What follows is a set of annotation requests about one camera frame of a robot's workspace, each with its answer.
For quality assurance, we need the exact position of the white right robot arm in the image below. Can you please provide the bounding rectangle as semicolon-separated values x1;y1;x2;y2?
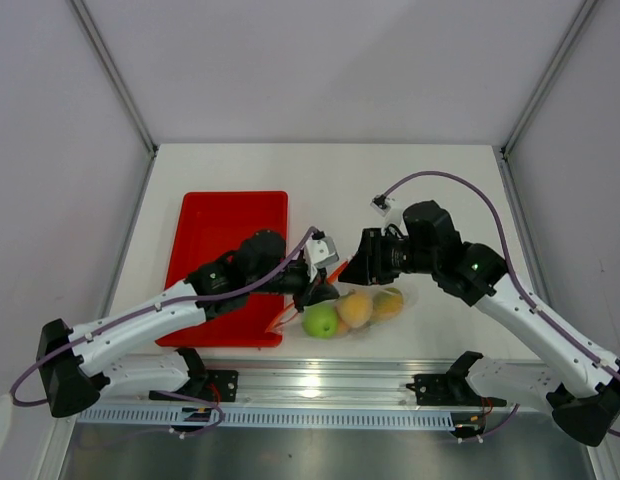
338;201;620;447

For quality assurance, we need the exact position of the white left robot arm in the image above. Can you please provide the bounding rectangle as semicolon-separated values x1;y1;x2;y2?
36;230;339;418

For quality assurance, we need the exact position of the aluminium frame post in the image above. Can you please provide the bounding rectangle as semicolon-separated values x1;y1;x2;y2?
67;0;159;156
499;0;604;154

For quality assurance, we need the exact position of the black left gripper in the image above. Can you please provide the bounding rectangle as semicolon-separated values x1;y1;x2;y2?
248;257;339;313

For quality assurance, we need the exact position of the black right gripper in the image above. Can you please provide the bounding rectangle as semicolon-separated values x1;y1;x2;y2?
339;228;438;286

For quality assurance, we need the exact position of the orange fruit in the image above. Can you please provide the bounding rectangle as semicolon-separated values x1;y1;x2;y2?
336;292;373;328

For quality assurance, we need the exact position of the right aluminium frame post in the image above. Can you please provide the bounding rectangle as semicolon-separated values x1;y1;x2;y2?
499;0;604;154

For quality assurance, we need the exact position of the clear zip top bag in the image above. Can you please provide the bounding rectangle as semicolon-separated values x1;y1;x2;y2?
265;256;418;340

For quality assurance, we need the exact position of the aluminium front rail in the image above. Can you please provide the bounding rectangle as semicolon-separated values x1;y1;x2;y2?
57;357;604;414

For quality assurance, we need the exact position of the green apple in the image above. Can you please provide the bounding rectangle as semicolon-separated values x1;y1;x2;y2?
302;304;339;339

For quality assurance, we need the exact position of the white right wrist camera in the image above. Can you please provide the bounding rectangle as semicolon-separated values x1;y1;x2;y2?
370;195;404;234

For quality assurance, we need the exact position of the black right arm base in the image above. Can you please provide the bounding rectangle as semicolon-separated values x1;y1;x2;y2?
405;351;507;407

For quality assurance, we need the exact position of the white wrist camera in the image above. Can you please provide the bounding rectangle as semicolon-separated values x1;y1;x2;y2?
370;195;404;234
303;232;339;279

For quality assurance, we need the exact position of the left aluminium frame post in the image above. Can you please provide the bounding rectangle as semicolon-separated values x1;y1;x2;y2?
67;0;159;156

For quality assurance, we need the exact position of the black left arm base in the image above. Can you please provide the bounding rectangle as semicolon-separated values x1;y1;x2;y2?
149;348;239;403

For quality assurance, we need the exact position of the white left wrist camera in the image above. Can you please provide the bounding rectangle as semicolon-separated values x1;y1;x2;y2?
303;232;339;279

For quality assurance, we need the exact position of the white slotted cable duct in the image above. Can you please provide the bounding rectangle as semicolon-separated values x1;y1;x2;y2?
78;405;455;432

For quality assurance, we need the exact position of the pink peach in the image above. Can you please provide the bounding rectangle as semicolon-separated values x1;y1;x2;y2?
335;320;350;336

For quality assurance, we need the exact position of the yellow green mango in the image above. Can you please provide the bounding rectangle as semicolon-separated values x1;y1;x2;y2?
371;287;404;322

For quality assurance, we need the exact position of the red plastic tray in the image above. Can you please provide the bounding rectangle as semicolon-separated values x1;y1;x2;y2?
156;191;288;348

